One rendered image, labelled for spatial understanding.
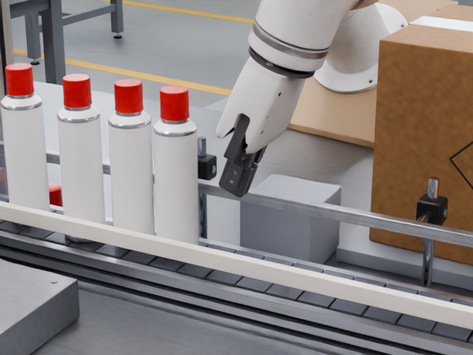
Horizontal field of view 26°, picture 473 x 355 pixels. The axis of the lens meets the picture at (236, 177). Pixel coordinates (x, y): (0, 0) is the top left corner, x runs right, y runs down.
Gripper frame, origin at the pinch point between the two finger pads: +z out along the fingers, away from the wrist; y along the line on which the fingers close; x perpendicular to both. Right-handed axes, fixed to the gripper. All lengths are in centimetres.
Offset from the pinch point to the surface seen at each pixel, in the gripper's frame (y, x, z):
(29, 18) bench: -314, -236, 165
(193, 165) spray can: -0.6, -5.7, 2.1
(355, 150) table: -57, -1, 18
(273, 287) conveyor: 2.4, 9.5, 9.0
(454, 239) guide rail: -3.7, 24.3, -4.4
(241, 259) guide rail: 4.0, 5.2, 6.8
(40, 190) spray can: 0.2, -23.8, 16.3
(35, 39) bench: -315, -230, 174
